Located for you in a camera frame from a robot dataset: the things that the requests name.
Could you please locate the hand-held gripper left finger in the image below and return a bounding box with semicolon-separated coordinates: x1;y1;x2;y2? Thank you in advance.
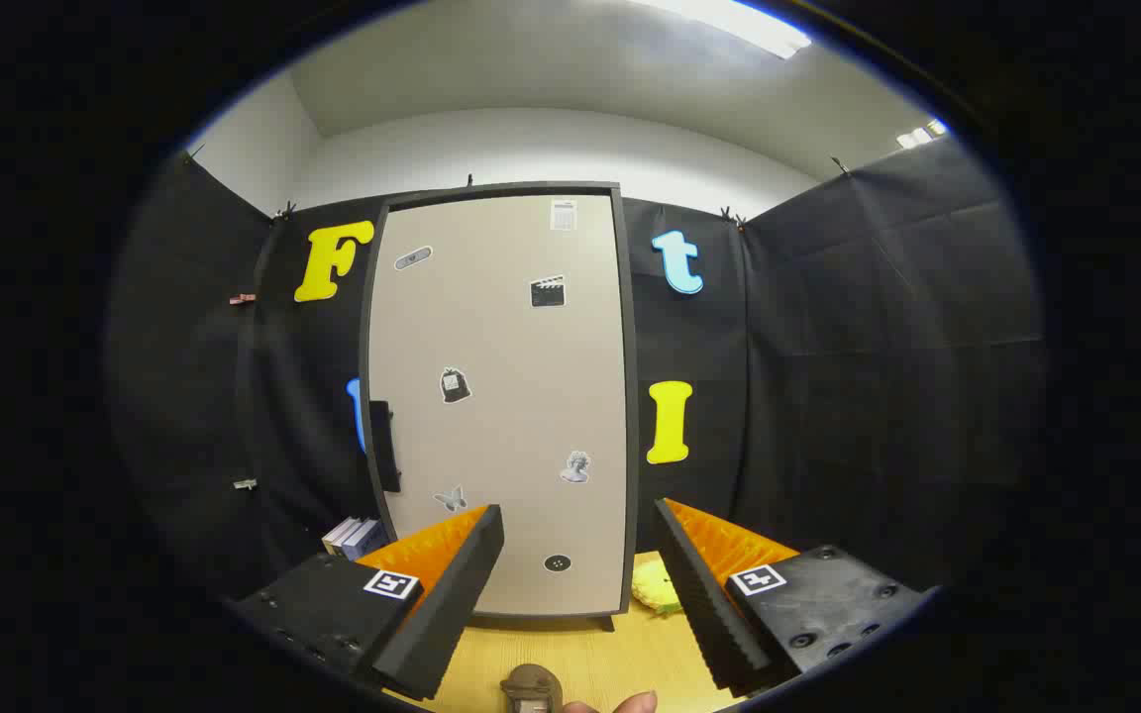
234;503;507;700

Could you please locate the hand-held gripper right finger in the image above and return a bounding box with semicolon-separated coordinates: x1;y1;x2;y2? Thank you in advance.
654;497;934;693

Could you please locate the brown fuzzy shoe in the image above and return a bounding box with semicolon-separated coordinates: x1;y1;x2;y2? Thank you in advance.
501;663;565;713

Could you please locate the black cabinet door handle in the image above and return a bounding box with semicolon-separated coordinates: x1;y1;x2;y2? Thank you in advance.
368;400;403;494

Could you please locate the grey shoe cabinet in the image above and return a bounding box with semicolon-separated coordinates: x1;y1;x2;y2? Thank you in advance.
361;181;641;633

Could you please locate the pale yellow plush toy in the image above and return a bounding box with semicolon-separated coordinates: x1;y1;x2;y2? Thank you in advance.
630;562;683;616

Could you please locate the white spine book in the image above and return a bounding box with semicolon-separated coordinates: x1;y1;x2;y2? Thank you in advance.
321;515;362;558

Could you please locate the black backdrop cloth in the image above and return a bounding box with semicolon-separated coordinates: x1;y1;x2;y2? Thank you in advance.
105;134;1047;635

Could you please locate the ceiling light panel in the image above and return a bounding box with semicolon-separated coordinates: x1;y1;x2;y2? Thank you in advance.
894;119;949;151
630;0;814;59

